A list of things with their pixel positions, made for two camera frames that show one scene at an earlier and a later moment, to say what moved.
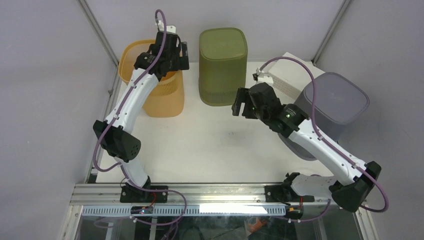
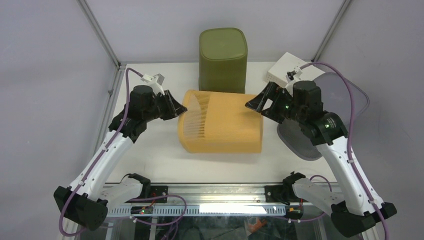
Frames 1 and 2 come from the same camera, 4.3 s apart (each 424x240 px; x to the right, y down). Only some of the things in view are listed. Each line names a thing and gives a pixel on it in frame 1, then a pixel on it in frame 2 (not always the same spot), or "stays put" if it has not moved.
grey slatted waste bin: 331,103 stays put
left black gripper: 181,64 to 174,108
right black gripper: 242,96 to 271,91
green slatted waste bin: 222,60 stays put
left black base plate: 131,194 stays put
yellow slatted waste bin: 167,99 to 220,123
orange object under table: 253,227 stays put
